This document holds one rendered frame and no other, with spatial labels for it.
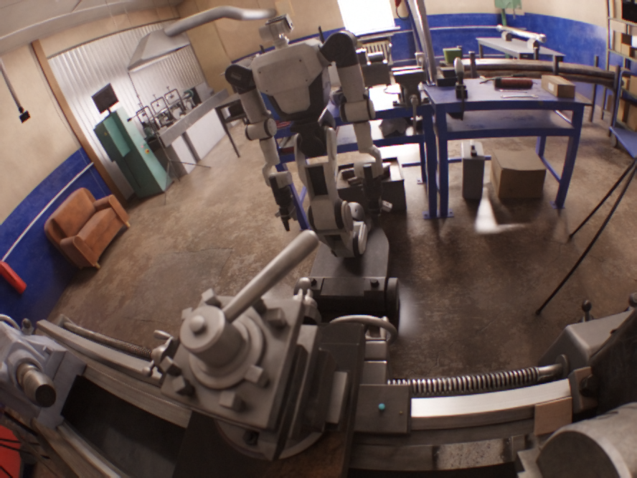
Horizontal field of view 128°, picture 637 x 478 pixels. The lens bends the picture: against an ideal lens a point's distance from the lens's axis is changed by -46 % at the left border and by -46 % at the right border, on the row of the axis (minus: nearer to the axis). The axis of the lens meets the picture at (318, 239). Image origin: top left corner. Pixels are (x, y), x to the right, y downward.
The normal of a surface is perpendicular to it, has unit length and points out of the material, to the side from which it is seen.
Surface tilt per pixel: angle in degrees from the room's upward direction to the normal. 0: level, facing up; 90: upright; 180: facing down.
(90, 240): 90
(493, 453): 0
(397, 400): 0
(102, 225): 90
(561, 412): 18
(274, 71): 90
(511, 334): 0
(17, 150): 90
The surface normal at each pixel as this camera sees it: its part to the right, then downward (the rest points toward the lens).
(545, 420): -0.31, -0.45
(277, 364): -0.27, -0.71
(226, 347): 0.84, 0.15
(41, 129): 0.95, -0.08
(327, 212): -0.32, 0.36
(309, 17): -0.16, 0.70
